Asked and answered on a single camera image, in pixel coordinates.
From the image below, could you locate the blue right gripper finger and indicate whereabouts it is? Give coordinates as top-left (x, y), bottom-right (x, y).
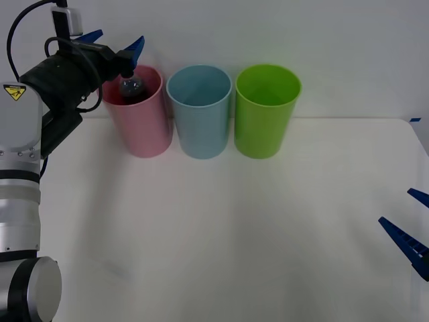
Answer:
top-left (378, 216), bottom-right (429, 282)
top-left (407, 188), bottom-right (429, 208)

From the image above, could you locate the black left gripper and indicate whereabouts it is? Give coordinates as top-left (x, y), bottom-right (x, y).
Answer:
top-left (57, 29), bottom-right (146, 83)

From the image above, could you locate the small dark plastic bottle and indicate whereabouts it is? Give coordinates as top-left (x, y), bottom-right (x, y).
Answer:
top-left (119, 76), bottom-right (147, 105)

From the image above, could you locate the pink plastic bin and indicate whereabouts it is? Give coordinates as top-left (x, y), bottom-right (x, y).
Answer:
top-left (99, 64), bottom-right (174, 159)

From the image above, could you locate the pale blue plastic bin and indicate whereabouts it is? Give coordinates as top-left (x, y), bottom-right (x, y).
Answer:
top-left (166, 64), bottom-right (233, 160)

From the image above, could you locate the green plastic bin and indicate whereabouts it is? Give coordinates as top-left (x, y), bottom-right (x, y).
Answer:
top-left (234, 64), bottom-right (303, 160)

